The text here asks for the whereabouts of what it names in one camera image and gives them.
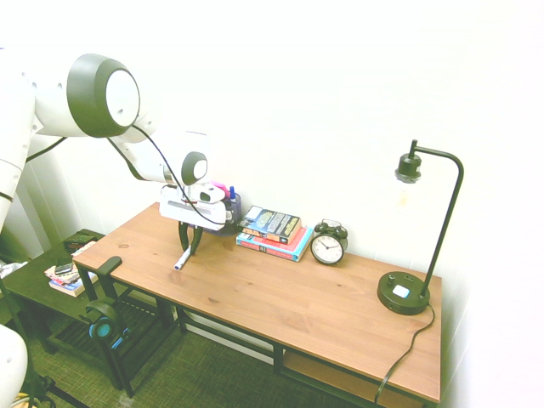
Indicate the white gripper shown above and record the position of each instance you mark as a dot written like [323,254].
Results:
[187,210]

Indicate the white marker with blue cap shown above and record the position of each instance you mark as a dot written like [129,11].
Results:
[181,260]

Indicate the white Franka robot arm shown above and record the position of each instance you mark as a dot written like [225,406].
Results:
[51,106]

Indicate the purple mesh pen holder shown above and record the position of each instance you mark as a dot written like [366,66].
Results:
[231,217]

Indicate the pink highlighter marker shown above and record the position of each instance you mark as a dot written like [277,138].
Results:
[219,185]

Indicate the blue capped marker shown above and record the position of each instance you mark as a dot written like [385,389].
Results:
[232,192]

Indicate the black paperback book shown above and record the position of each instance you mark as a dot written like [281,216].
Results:
[270,223]

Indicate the black headphone clamp hook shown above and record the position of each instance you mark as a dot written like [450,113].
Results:
[108,268]

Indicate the red paperback book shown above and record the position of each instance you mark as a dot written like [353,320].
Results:
[293,242]

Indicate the blue paperback book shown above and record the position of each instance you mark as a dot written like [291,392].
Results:
[297,251]

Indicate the dark patterned book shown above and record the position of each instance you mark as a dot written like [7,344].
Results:
[81,244]

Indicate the black headphones with blue pads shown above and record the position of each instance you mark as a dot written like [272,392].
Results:
[103,325]

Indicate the stack of paperback books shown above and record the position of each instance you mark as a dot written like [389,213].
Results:
[68,284]

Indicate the black twin bell alarm clock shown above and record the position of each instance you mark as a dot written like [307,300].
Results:
[327,247]

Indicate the wooden desk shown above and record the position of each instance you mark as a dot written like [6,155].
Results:
[278,355]

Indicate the dark slatted side table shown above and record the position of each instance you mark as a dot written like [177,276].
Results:
[30,285]

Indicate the black desk lamp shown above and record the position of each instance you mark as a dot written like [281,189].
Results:
[401,293]

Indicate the clear lamp bulb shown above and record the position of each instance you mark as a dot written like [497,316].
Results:
[404,193]

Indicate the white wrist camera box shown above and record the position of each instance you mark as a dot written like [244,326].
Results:
[211,194]

